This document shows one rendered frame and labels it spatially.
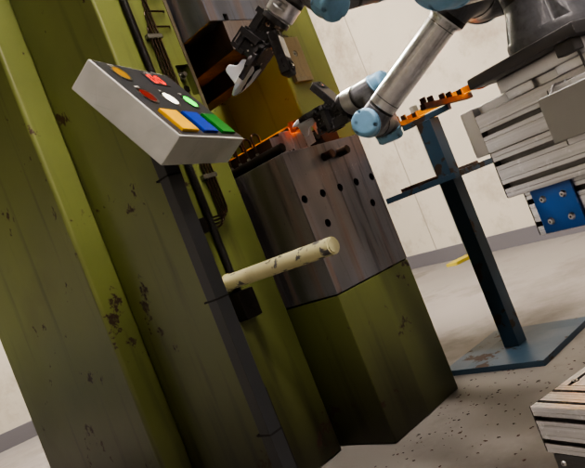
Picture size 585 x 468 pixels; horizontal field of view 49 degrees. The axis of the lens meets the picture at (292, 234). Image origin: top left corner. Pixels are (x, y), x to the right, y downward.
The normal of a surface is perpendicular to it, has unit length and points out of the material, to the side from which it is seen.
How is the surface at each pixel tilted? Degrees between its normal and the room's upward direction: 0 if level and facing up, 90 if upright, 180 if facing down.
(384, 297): 90
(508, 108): 90
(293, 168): 90
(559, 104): 90
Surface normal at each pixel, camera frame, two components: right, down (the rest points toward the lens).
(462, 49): -0.81, 0.32
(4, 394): 0.45, -0.18
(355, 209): 0.65, -0.26
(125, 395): -0.66, 0.26
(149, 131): -0.33, 0.12
